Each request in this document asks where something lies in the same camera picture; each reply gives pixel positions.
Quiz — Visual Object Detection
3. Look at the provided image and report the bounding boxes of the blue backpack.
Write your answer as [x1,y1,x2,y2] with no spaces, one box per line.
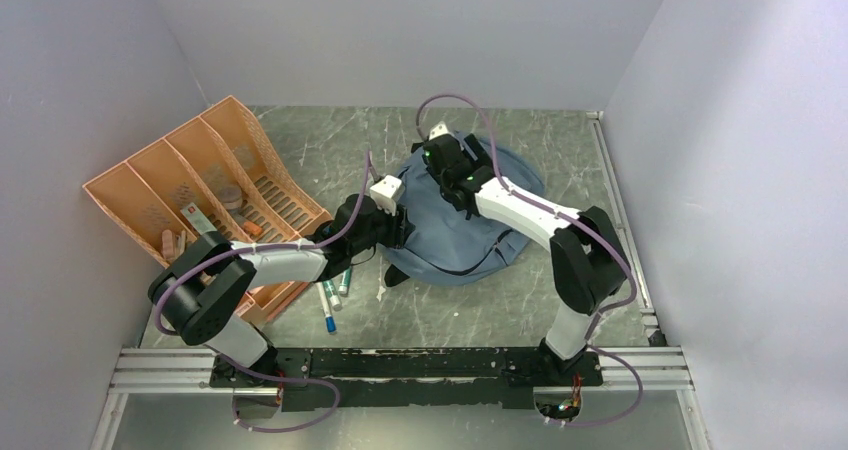
[381,149,530,287]

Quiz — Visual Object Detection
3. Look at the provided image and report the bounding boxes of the green white glue stick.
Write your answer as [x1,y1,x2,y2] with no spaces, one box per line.
[322,280,343,311]

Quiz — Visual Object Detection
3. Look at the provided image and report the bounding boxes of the blue capped whiteboard marker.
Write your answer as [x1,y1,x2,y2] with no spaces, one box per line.
[316,281,336,334]

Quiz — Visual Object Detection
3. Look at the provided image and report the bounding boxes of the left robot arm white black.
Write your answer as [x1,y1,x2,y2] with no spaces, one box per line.
[148,194,415,386]

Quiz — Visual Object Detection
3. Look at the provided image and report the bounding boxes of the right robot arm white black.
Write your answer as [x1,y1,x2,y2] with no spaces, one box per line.
[409,129,633,384]

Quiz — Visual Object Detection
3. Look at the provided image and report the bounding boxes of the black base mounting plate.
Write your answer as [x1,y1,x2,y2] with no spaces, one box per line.
[209,347,603,411]

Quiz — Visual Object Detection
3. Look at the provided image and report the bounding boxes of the orange plastic desk organizer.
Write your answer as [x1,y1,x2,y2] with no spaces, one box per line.
[82,95,333,326]

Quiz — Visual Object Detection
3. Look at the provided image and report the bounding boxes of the red white card box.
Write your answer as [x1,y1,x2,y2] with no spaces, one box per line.
[181,203,217,235]

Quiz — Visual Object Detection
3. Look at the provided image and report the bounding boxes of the wooden clips in organizer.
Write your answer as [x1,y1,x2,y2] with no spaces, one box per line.
[161,229,187,263]

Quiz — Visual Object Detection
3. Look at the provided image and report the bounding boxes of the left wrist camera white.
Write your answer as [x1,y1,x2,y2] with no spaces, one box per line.
[369,175,405,216]

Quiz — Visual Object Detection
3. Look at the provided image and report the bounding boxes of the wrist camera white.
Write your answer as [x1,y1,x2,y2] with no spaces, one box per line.
[427,121,451,141]
[369,175,405,216]

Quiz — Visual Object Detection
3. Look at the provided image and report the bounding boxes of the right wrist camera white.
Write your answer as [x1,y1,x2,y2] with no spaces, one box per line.
[427,121,451,141]

